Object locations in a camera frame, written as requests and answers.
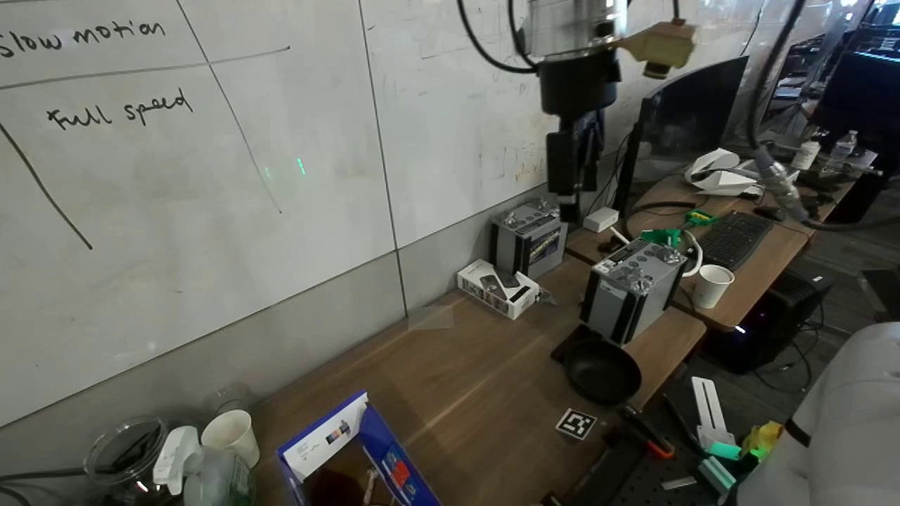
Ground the silver toaster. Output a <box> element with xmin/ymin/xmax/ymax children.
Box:
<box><xmin>490</xmin><ymin>196</ymin><xmax>569</xmax><ymax>280</ymax></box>
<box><xmin>581</xmin><ymin>238</ymin><xmax>685</xmax><ymax>345</ymax></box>

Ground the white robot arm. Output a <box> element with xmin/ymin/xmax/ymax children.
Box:
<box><xmin>514</xmin><ymin>0</ymin><xmax>900</xmax><ymax>506</ymax></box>

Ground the black computer monitor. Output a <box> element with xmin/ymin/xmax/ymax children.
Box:
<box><xmin>612</xmin><ymin>56</ymin><xmax>747</xmax><ymax>209</ymax></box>

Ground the orange handled clamp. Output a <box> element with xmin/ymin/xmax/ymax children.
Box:
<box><xmin>619</xmin><ymin>404</ymin><xmax>674</xmax><ymax>462</ymax></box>

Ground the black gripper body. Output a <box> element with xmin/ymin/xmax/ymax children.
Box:
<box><xmin>540</xmin><ymin>51</ymin><xmax>621</xmax><ymax>221</ymax></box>

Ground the fiducial marker tag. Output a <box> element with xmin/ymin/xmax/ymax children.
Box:
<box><xmin>553</xmin><ymin>408</ymin><xmax>595</xmax><ymax>441</ymax></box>

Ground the blue snack box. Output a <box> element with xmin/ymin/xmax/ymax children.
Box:
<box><xmin>278</xmin><ymin>391</ymin><xmax>442</xmax><ymax>506</ymax></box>

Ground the white spray bottle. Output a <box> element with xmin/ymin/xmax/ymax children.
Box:
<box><xmin>151</xmin><ymin>424</ymin><xmax>200</xmax><ymax>494</ymax></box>

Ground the black keyboard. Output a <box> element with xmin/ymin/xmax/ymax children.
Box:
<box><xmin>699</xmin><ymin>213</ymin><xmax>773</xmax><ymax>271</ymax></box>

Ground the clear glass jar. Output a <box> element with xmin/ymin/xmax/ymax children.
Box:
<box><xmin>81</xmin><ymin>420</ymin><xmax>165</xmax><ymax>493</ymax></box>

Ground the black frying pan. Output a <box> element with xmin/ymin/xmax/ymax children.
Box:
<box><xmin>552</xmin><ymin>325</ymin><xmax>640</xmax><ymax>408</ymax></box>

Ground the white slotted plastic bracket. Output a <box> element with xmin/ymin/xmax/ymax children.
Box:
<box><xmin>692</xmin><ymin>377</ymin><xmax>735</xmax><ymax>445</ymax></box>

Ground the white product box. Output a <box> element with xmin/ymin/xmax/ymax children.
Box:
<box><xmin>456</xmin><ymin>259</ymin><xmax>540</xmax><ymax>321</ymax></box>

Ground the gold wrist camera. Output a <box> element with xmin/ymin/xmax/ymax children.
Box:
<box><xmin>621</xmin><ymin>23</ymin><xmax>695</xmax><ymax>78</ymax></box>

